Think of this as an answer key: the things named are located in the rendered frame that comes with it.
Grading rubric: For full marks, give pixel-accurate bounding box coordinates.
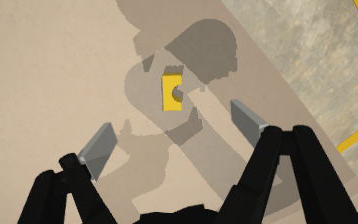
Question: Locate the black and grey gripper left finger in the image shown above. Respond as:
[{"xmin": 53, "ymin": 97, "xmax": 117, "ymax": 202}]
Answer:
[{"xmin": 17, "ymin": 122, "xmax": 118, "ymax": 224}]

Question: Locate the yellow arch block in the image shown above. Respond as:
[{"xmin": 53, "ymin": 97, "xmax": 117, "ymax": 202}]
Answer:
[{"xmin": 162, "ymin": 73, "xmax": 181, "ymax": 111}]

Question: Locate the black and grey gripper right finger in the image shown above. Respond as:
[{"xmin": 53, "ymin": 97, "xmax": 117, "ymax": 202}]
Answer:
[{"xmin": 212, "ymin": 99, "xmax": 358, "ymax": 224}]

